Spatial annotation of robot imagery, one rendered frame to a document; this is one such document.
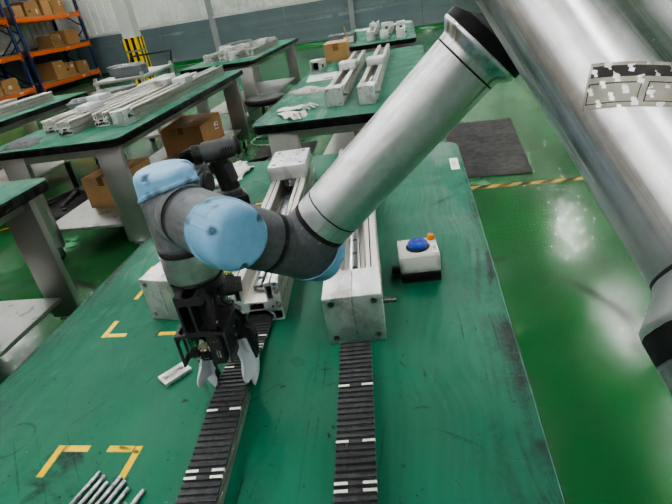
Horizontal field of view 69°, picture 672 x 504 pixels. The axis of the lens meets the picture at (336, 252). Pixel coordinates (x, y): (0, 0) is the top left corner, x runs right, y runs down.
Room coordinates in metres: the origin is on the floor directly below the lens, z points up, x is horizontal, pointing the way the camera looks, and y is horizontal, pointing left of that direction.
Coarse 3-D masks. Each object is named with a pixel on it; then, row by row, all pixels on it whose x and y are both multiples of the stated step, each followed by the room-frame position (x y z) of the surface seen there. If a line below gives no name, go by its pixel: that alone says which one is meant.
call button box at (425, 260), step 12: (408, 240) 0.90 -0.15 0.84; (432, 240) 0.89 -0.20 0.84; (408, 252) 0.85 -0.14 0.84; (420, 252) 0.85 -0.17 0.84; (432, 252) 0.84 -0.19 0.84; (408, 264) 0.83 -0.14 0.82; (420, 264) 0.83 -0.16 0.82; (432, 264) 0.83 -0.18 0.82; (408, 276) 0.83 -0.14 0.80; (420, 276) 0.83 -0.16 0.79; (432, 276) 0.83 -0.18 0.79
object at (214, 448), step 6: (198, 444) 0.47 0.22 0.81; (204, 444) 0.47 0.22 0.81; (210, 444) 0.47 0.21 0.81; (216, 444) 0.47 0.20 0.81; (222, 444) 0.47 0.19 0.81; (228, 444) 0.47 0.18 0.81; (198, 450) 0.46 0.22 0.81; (204, 450) 0.46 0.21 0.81; (210, 450) 0.46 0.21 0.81; (216, 450) 0.46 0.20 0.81; (222, 450) 0.46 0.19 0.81; (228, 450) 0.46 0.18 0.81
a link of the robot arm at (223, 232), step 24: (192, 192) 0.52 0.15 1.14; (168, 216) 0.51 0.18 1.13; (192, 216) 0.48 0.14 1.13; (216, 216) 0.46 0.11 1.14; (240, 216) 0.46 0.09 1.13; (264, 216) 0.52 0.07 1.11; (192, 240) 0.46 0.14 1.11; (216, 240) 0.44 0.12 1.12; (240, 240) 0.46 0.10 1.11; (264, 240) 0.48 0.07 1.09; (216, 264) 0.45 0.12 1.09; (240, 264) 0.45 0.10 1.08; (264, 264) 0.50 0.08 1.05
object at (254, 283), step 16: (272, 192) 1.26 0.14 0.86; (288, 192) 1.32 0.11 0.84; (304, 192) 1.29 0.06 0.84; (272, 208) 1.18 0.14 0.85; (288, 208) 1.13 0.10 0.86; (240, 272) 0.84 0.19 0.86; (256, 272) 0.90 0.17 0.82; (256, 288) 0.83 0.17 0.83; (272, 288) 0.78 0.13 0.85; (288, 288) 0.86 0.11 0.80; (240, 304) 0.79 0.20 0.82; (256, 304) 0.80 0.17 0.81; (272, 304) 0.78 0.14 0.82; (288, 304) 0.83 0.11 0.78
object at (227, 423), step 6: (204, 420) 0.51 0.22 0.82; (210, 420) 0.51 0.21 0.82; (216, 420) 0.51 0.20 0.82; (222, 420) 0.51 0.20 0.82; (228, 420) 0.51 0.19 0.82; (234, 420) 0.51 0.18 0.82; (204, 426) 0.50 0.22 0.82; (210, 426) 0.50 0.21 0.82; (216, 426) 0.50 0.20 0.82; (222, 426) 0.50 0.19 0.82; (228, 426) 0.50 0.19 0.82; (234, 426) 0.49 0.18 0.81
